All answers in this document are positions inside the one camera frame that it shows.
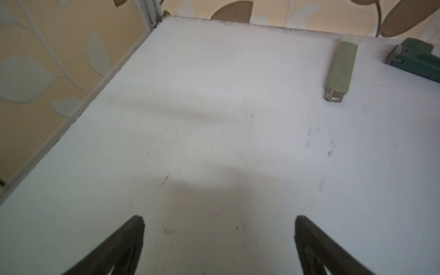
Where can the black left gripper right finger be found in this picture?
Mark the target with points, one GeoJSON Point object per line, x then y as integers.
{"type": "Point", "coordinates": [319, 254]}

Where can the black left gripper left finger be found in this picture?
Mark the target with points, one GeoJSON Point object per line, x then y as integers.
{"type": "Point", "coordinates": [119, 254]}

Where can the pale green utility knife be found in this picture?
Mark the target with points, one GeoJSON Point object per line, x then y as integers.
{"type": "Point", "coordinates": [341, 69]}

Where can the aluminium frame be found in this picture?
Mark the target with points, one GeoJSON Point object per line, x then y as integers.
{"type": "Point", "coordinates": [150, 11]}

